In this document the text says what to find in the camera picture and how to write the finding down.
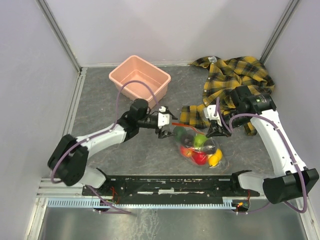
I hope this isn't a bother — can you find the clear zip top bag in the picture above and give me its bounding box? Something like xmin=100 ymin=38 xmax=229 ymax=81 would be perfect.
xmin=172 ymin=122 xmax=227 ymax=169

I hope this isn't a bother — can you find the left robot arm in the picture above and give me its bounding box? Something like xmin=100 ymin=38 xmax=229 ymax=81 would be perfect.
xmin=47 ymin=98 xmax=176 ymax=195

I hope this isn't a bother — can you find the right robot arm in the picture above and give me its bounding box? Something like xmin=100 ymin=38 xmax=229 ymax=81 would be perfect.
xmin=203 ymin=85 xmax=320 ymax=204

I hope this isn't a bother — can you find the dark green fake avocado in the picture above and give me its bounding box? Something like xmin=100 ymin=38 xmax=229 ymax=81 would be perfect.
xmin=173 ymin=126 xmax=187 ymax=141

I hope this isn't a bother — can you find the green fake apple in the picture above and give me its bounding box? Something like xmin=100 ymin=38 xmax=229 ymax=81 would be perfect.
xmin=193 ymin=134 xmax=207 ymax=148

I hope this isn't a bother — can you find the dark fake plum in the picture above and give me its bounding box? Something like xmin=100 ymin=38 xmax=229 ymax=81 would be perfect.
xmin=202 ymin=143 xmax=217 ymax=155

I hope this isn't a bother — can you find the yellow plaid shirt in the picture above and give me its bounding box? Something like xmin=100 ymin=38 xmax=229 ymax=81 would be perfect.
xmin=179 ymin=56 xmax=275 ymax=129

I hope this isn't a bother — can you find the pink plastic bin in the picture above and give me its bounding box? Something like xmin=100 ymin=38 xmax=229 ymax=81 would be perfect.
xmin=109 ymin=55 xmax=171 ymax=108

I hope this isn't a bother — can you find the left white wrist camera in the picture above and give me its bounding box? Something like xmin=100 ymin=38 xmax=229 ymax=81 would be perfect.
xmin=157 ymin=106 xmax=173 ymax=128

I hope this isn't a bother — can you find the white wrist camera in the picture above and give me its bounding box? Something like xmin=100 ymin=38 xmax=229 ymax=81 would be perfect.
xmin=203 ymin=104 xmax=222 ymax=127
xmin=157 ymin=106 xmax=173 ymax=128

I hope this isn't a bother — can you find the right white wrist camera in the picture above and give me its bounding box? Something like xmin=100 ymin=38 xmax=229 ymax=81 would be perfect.
xmin=203 ymin=104 xmax=222 ymax=127

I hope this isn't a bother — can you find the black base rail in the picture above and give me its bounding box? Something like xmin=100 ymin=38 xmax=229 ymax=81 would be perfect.
xmin=97 ymin=175 xmax=260 ymax=206

